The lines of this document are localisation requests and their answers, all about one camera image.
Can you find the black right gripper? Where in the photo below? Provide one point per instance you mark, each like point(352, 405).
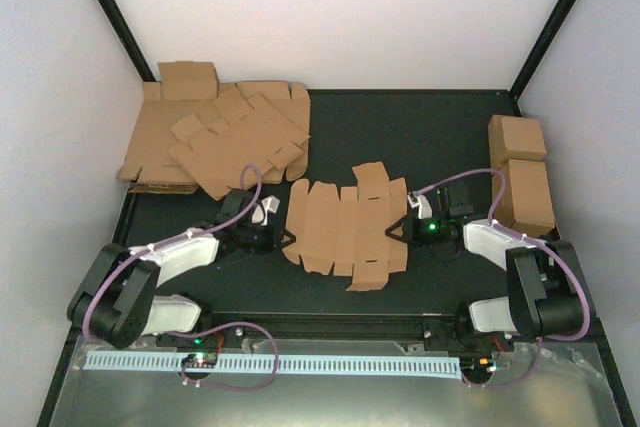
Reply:
point(410, 232)

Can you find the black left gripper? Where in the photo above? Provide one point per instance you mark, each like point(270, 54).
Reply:
point(274, 244)

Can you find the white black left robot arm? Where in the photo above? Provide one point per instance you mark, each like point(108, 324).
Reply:
point(117, 301)

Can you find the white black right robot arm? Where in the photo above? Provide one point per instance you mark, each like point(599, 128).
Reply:
point(546, 295)

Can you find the folded cardboard box front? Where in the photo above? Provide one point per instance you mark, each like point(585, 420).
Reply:
point(526, 204)

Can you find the small folded cardboard box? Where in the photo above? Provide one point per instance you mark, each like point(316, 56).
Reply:
point(188, 81)

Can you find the loose top cardboard blank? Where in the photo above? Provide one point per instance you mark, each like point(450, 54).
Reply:
point(214, 146)

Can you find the stack of flat cardboard blanks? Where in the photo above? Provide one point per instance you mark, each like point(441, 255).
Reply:
point(147, 165)

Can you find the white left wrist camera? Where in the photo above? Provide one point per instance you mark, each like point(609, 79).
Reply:
point(267, 206)

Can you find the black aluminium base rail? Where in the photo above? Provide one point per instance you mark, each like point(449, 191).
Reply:
point(438, 329)

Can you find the light blue slotted cable duct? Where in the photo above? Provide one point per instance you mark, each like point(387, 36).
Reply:
point(283, 364)

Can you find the metal base plate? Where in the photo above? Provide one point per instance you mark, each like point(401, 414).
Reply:
point(556, 385)

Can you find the black right corner frame post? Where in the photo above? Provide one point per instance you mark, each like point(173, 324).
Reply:
point(543, 42)

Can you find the black corner frame post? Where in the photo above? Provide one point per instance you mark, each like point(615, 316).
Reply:
point(543, 42)
point(127, 39)

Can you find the black left corner frame post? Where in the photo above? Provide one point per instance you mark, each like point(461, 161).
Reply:
point(127, 39)

